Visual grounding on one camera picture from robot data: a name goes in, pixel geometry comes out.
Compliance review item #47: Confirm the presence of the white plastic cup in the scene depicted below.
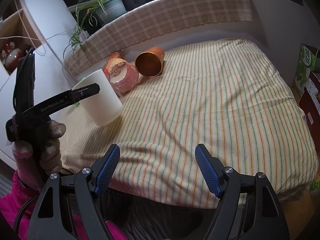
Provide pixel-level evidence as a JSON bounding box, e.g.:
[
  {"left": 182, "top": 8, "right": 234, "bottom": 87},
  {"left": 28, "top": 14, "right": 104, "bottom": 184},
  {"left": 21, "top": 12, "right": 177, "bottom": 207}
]
[{"left": 73, "top": 69, "right": 123, "bottom": 126}]

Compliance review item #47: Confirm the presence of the pink sleeve forearm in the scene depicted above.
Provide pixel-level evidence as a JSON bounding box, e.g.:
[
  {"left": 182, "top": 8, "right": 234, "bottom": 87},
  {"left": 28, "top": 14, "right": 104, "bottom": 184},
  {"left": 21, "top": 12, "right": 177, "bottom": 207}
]
[{"left": 1, "top": 171, "right": 128, "bottom": 239}]

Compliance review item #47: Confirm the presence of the green plastic cup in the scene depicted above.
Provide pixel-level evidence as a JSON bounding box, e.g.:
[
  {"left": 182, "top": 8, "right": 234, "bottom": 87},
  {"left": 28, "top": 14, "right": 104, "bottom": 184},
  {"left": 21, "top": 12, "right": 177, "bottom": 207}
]
[{"left": 73, "top": 78, "right": 84, "bottom": 108}]

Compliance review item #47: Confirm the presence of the red orange printed cup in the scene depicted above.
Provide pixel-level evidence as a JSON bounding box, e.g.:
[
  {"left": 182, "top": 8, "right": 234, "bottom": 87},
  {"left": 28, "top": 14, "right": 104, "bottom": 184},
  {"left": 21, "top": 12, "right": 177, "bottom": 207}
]
[{"left": 103, "top": 58, "right": 139, "bottom": 94}]

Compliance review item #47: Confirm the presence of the left hand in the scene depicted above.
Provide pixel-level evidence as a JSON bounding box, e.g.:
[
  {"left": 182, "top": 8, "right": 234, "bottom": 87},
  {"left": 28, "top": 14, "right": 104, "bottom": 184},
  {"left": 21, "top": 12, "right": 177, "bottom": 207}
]
[{"left": 12, "top": 120, "right": 66, "bottom": 192}]

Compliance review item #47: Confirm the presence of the red white vase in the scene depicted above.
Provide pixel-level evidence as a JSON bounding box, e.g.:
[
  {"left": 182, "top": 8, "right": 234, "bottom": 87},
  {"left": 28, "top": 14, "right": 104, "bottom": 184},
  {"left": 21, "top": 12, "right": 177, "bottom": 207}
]
[{"left": 1, "top": 40, "right": 23, "bottom": 74}]

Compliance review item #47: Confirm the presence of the potted spider plant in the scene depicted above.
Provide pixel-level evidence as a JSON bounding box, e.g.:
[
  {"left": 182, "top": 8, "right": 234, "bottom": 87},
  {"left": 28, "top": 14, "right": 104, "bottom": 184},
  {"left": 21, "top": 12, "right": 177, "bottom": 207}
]
[{"left": 63, "top": 0, "right": 127, "bottom": 57}]

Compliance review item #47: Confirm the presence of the wooden shelf niche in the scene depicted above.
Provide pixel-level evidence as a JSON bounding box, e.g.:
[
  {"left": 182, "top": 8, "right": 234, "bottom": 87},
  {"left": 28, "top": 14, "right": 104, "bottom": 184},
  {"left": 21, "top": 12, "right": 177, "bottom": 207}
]
[{"left": 0, "top": 7, "right": 43, "bottom": 75}]

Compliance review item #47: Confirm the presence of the striped yellow table cloth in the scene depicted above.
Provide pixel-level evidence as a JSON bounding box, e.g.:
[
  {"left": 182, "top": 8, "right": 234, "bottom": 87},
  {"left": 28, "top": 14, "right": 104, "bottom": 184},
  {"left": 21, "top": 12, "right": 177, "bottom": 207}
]
[{"left": 60, "top": 39, "right": 318, "bottom": 208}]

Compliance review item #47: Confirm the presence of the red gift box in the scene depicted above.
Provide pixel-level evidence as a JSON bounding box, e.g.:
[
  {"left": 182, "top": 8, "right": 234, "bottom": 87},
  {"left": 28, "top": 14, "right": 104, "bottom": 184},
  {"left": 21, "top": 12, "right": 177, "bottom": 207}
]
[{"left": 299, "top": 72, "right": 320, "bottom": 152}]

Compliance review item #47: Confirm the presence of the green cardboard box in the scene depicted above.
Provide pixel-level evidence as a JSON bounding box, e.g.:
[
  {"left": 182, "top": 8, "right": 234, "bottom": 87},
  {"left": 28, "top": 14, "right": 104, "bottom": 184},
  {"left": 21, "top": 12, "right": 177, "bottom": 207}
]
[{"left": 293, "top": 43, "right": 319, "bottom": 96}]

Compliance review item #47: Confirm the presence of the plaid beige sill cloth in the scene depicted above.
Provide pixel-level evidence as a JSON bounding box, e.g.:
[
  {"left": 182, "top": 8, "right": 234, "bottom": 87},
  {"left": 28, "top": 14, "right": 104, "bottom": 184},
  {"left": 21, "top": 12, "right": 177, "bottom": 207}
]
[{"left": 64, "top": 0, "right": 253, "bottom": 77}]

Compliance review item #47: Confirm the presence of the copper cup near wall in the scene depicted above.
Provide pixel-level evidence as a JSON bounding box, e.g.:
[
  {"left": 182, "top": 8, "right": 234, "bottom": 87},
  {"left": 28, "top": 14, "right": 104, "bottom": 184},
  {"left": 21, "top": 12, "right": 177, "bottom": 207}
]
[{"left": 107, "top": 52, "right": 124, "bottom": 62}]

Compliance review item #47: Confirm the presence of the white hanging cable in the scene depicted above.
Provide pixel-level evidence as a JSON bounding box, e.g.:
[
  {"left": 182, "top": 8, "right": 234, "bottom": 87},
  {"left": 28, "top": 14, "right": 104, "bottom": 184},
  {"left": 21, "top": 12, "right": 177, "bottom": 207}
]
[{"left": 0, "top": 0, "right": 68, "bottom": 57}]

